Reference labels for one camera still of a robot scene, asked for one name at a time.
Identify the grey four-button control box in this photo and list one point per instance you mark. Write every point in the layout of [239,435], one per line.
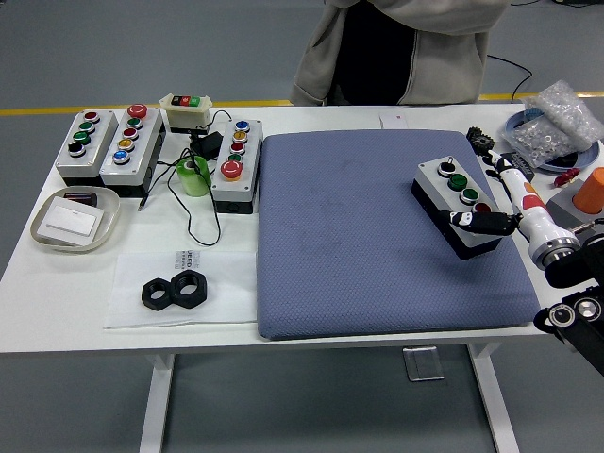
[96,141]

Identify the clear bag of transparent parts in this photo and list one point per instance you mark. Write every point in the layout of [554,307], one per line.
[561,101]

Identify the small black hex nut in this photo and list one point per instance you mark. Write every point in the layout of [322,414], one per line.
[150,295]

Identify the clear under-table control panel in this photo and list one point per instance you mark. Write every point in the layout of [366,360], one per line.
[423,363]

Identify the grey four-button box with selector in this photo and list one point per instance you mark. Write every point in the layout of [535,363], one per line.
[431,177]

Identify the white printed paper sheet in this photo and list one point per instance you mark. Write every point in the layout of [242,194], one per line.
[226,288]

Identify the white right table leg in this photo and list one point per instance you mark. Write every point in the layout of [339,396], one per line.
[495,401]

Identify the blue-grey quilted mat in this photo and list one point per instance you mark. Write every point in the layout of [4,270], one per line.
[354,236]

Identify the black terminal module with green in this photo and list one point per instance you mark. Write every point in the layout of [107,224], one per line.
[523,165]

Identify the black gear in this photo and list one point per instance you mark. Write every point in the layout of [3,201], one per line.
[477,139]

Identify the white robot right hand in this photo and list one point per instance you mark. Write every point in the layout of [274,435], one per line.
[531,207]

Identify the dark red-brown small block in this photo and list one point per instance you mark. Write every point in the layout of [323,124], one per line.
[80,197]

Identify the small red clip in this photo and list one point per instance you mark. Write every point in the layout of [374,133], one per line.
[565,177]

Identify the clear bag of metal washers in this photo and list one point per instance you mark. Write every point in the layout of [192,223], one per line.
[542,139]

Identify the black power adapter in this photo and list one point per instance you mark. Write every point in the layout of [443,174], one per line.
[206,144]

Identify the grey block base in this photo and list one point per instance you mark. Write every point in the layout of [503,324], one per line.
[561,207]

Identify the green film roll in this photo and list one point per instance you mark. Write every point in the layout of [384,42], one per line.
[193,181]

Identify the white oval tray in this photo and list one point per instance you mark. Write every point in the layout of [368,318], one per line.
[106,224]

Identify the cream three-button switch box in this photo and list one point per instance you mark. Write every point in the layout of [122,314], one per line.
[186,111]

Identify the large black hex nut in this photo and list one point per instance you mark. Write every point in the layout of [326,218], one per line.
[200,288]

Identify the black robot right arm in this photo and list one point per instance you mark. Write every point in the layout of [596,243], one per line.
[573,269]

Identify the orange cylinder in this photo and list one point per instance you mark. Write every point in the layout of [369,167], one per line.
[592,191]

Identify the white wall switch plate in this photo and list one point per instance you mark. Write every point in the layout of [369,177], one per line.
[71,222]

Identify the white table leg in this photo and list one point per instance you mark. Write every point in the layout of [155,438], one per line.
[495,401]
[156,401]

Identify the blue round plate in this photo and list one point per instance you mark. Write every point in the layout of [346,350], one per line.
[590,158]

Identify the white left table leg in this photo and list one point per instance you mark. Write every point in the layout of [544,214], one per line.
[156,401]

